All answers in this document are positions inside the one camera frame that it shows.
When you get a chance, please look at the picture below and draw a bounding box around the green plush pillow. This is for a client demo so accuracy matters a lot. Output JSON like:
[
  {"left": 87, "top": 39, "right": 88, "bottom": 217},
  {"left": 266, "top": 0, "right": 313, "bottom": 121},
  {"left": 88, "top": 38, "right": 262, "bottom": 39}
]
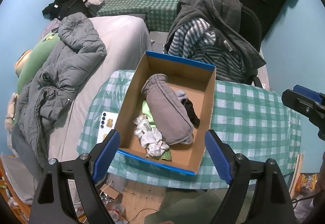
[{"left": 15, "top": 32, "right": 60, "bottom": 94}]

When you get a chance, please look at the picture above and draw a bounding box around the blue cardboard box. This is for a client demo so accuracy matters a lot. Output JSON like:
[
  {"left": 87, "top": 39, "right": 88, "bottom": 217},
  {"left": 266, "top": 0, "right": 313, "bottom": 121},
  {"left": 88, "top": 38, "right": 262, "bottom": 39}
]
[{"left": 115, "top": 51, "right": 216, "bottom": 175}]

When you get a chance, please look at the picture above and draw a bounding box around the white phone with stickers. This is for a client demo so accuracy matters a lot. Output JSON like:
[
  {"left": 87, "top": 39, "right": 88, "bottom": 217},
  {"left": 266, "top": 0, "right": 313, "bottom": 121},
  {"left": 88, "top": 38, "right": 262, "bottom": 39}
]
[{"left": 96, "top": 111, "right": 118, "bottom": 144}]

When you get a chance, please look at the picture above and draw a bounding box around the green patterned sock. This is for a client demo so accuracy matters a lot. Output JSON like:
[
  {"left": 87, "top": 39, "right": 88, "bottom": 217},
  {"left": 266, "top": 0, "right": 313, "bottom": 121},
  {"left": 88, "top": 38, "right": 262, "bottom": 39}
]
[{"left": 159, "top": 149, "right": 172, "bottom": 161}]

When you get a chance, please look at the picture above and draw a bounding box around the green checkered tablecloth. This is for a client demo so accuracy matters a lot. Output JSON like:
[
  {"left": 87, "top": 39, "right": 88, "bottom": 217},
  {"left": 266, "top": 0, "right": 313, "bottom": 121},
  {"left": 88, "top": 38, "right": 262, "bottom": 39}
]
[{"left": 76, "top": 70, "right": 301, "bottom": 189}]

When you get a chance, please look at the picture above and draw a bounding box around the grey puffer jacket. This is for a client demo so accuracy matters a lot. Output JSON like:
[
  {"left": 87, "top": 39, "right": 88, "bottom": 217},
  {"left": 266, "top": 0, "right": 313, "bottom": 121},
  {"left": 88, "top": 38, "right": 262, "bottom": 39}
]
[{"left": 12, "top": 12, "right": 107, "bottom": 168}]

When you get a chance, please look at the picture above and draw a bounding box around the black clothes pile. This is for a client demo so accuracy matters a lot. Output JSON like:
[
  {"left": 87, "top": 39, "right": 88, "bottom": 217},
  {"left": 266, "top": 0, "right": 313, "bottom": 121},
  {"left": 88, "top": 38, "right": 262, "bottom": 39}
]
[{"left": 42, "top": 0, "right": 91, "bottom": 21}]

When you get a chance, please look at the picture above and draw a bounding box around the grey bed mattress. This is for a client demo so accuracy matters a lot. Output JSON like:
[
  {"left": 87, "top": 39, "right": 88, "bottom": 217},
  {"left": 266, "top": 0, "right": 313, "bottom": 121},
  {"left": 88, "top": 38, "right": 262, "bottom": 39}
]
[{"left": 47, "top": 15, "right": 152, "bottom": 161}]

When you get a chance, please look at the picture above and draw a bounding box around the black sock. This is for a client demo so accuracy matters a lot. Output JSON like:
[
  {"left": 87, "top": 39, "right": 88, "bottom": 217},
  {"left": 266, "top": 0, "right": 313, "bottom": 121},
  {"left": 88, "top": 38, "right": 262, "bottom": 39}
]
[{"left": 181, "top": 98, "right": 200, "bottom": 128}]

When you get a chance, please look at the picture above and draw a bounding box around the far green checkered table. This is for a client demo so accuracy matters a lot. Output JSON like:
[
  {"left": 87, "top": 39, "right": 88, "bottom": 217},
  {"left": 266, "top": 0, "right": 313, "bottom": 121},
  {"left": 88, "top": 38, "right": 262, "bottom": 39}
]
[{"left": 96, "top": 0, "right": 180, "bottom": 32}]

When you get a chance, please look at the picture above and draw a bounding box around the person right hand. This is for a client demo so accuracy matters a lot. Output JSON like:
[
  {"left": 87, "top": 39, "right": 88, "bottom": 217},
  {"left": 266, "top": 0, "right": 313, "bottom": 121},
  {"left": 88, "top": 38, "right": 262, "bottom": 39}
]
[{"left": 315, "top": 161, "right": 325, "bottom": 193}]

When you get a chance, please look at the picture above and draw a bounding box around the grey sock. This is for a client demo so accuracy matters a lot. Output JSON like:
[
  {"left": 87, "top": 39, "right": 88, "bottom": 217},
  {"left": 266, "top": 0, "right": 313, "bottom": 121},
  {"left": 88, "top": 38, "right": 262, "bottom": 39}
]
[{"left": 175, "top": 90, "right": 188, "bottom": 102}]

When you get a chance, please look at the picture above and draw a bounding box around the black office chair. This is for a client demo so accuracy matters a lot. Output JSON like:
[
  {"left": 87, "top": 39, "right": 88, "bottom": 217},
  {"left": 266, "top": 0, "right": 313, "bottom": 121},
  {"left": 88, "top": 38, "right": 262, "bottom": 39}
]
[{"left": 239, "top": 6, "right": 263, "bottom": 88}]

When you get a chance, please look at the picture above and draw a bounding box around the dark grey fleece robe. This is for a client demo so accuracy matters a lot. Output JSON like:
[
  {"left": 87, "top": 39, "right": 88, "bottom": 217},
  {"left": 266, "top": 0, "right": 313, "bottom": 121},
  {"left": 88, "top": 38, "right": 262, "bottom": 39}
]
[{"left": 164, "top": 0, "right": 266, "bottom": 76}]

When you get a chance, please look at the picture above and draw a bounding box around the grey brown fleece pouch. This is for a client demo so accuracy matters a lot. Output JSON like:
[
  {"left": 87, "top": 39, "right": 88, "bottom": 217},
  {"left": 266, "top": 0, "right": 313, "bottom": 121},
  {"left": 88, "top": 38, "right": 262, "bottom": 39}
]
[{"left": 141, "top": 74, "right": 194, "bottom": 145}]

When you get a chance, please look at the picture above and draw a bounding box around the white patterned cloth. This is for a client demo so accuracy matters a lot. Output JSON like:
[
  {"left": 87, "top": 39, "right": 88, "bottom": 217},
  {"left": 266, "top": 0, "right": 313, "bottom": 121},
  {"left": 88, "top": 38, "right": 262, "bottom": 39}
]
[{"left": 133, "top": 115, "right": 170, "bottom": 160}]

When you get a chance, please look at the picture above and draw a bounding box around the light green cloth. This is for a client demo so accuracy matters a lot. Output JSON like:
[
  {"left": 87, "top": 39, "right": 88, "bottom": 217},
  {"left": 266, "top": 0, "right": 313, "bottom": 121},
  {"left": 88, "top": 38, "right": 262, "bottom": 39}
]
[{"left": 142, "top": 100, "right": 156, "bottom": 128}]

